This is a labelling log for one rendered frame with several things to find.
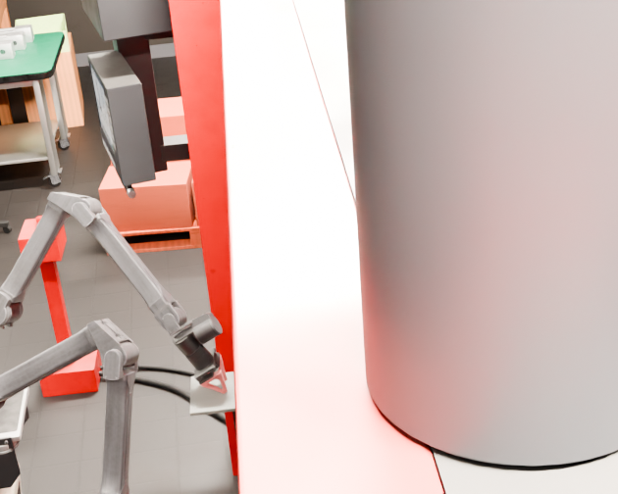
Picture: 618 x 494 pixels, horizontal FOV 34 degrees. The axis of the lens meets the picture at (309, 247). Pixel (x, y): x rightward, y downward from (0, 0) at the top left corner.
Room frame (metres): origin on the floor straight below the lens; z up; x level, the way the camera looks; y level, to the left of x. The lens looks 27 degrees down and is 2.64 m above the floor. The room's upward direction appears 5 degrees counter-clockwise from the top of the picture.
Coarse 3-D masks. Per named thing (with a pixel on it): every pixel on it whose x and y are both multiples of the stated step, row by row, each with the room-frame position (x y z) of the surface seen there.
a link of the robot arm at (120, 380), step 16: (112, 352) 1.98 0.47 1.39; (112, 368) 1.97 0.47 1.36; (128, 368) 2.04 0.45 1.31; (112, 384) 1.98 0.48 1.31; (128, 384) 1.98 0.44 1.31; (112, 400) 1.96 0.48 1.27; (128, 400) 1.97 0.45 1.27; (112, 416) 1.95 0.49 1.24; (128, 416) 1.95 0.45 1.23; (112, 432) 1.93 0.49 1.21; (128, 432) 1.94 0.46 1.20; (112, 448) 1.92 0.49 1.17; (128, 448) 1.93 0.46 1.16; (112, 464) 1.90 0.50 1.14; (128, 464) 1.92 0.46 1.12; (112, 480) 1.88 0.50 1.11; (128, 480) 1.91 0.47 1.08
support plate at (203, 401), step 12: (228, 372) 2.45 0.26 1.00; (192, 384) 2.40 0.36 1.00; (216, 384) 2.39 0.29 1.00; (228, 384) 2.39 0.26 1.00; (192, 396) 2.35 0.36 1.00; (204, 396) 2.34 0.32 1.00; (216, 396) 2.34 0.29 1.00; (228, 396) 2.33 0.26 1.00; (192, 408) 2.29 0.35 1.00; (204, 408) 2.29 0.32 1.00; (216, 408) 2.28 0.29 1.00; (228, 408) 2.28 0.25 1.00
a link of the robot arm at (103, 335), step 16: (80, 336) 2.04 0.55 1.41; (96, 336) 2.03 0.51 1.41; (112, 336) 2.02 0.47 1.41; (128, 336) 2.07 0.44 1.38; (48, 352) 2.05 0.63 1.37; (64, 352) 2.04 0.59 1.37; (80, 352) 2.03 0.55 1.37; (128, 352) 2.00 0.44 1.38; (16, 368) 2.06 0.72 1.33; (32, 368) 2.04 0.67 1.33; (48, 368) 2.03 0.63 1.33; (0, 384) 2.04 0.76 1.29; (16, 384) 2.04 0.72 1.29; (32, 384) 2.06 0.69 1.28; (0, 400) 2.03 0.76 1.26
